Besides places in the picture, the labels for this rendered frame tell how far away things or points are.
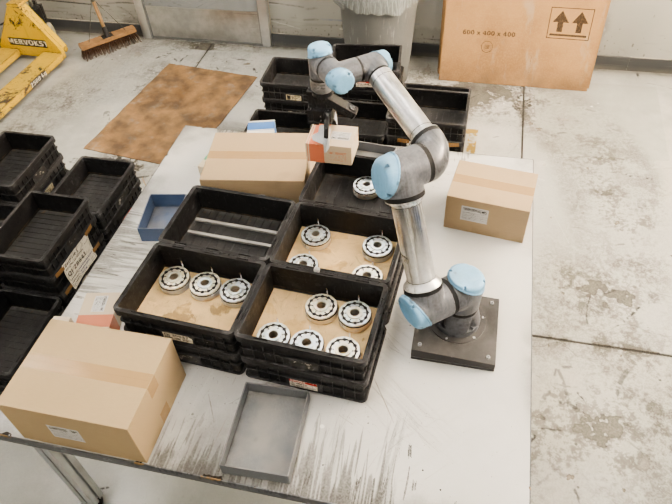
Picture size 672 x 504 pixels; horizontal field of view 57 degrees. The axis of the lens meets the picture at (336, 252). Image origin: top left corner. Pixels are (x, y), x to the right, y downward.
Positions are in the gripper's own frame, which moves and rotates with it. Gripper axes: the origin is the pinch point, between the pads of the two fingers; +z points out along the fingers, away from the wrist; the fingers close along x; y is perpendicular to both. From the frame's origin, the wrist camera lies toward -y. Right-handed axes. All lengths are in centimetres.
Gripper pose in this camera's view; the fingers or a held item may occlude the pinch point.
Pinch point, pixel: (332, 140)
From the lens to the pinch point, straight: 218.0
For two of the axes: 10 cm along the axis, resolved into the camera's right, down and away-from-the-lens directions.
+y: -9.7, -1.2, 1.9
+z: 0.5, 6.9, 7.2
